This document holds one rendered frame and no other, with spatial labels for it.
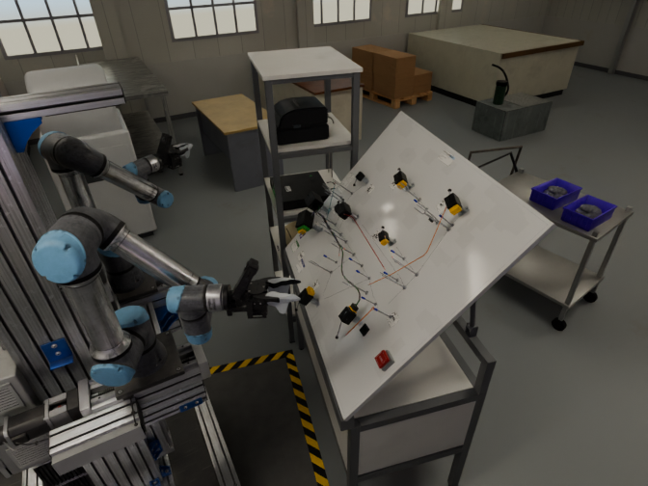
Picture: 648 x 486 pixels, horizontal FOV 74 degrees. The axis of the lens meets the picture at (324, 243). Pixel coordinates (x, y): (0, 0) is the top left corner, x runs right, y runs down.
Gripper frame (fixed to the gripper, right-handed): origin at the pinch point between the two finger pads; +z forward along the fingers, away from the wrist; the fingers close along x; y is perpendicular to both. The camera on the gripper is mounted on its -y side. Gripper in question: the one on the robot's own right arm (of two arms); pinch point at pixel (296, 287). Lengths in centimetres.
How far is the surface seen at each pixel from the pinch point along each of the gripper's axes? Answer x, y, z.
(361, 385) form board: -21, 59, 21
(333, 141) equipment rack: -138, -7, 18
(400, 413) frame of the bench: -22, 76, 37
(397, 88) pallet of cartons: -664, 33, 157
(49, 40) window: -567, -56, -349
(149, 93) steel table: -407, -3, -171
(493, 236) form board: -31, 2, 67
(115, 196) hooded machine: -274, 69, -174
